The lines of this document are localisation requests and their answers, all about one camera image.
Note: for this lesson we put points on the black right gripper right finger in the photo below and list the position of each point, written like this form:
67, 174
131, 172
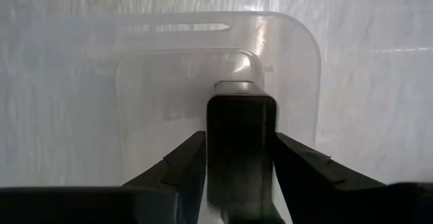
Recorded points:
338, 200

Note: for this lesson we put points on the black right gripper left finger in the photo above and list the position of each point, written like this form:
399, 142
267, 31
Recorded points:
118, 207

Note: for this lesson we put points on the dark green spice tin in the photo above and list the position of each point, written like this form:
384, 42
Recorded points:
240, 142

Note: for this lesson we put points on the clear plastic bin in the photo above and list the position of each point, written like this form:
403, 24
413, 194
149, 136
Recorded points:
152, 82

